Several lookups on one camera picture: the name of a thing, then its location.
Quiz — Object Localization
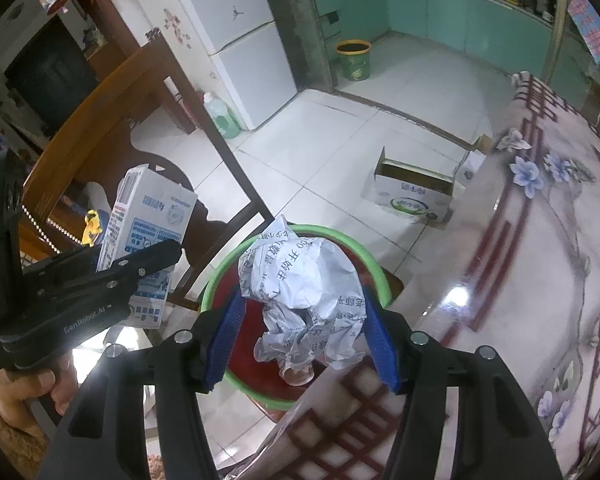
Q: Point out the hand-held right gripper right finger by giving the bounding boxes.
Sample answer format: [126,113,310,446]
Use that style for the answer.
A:
[361,284,563,480]

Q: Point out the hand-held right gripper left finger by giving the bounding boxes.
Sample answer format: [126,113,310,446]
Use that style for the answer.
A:
[37,287,251,480]

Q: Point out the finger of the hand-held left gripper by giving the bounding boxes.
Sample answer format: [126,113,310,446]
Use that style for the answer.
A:
[22,238,183,312]

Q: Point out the green rimmed red basin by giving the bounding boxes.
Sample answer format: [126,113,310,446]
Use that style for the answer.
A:
[200,224,392,409]

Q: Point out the blue white milk carton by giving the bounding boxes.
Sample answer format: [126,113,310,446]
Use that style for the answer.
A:
[96,166,199,330]

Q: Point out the printed paper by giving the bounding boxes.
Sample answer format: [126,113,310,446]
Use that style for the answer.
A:
[237,215,368,372]

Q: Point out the person's left forearm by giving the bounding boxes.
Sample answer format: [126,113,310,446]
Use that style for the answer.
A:
[0,375,51,480]

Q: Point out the person's left hand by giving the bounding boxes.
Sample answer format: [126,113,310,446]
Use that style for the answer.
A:
[0,352,78,436]

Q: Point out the yellow toy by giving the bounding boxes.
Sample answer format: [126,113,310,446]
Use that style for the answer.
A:
[80,208,104,247]

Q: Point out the open cardboard box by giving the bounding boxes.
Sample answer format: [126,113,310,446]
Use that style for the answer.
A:
[361,147,466,227]

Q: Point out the floral tablecloth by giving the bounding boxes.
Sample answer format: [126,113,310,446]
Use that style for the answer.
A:
[230,71,600,480]

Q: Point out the green detergent bottle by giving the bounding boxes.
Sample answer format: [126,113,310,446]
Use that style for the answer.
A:
[202,92,242,140]

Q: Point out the carved wooden chair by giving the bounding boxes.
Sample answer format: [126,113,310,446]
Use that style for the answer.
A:
[22,44,406,423]

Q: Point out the black television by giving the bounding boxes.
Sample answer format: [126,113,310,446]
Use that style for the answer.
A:
[4,17,98,141]

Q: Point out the small cardboard box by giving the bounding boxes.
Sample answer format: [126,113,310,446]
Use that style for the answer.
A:
[460,134,494,183]

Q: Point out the white refrigerator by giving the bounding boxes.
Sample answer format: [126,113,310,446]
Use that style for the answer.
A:
[97,0,299,132]

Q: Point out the brown wooden cabinet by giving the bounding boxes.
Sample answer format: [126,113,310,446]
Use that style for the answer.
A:
[0,0,196,201]

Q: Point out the green bucket with yellow rim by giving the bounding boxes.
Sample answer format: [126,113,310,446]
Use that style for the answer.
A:
[335,39,372,82]

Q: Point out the teal kitchen cabinets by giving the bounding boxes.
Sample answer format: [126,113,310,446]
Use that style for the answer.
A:
[312,0,576,96]

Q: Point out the colourful hanging cloth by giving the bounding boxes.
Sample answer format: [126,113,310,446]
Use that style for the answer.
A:
[567,0,600,64]

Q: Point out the white bead string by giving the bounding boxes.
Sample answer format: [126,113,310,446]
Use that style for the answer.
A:
[22,205,78,252]

